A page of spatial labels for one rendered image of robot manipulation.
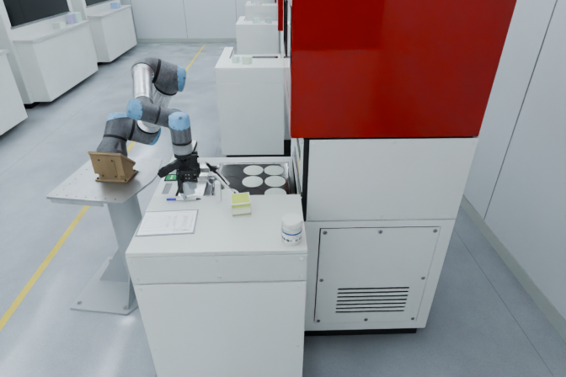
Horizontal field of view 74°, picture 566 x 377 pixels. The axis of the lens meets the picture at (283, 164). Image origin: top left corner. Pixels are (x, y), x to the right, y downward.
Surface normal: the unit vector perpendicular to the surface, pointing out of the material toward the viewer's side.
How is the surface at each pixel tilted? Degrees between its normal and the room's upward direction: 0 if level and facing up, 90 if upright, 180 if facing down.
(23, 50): 90
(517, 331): 0
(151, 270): 90
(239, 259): 90
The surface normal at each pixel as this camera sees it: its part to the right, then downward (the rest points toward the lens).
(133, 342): 0.00, -0.87
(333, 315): 0.04, 0.49
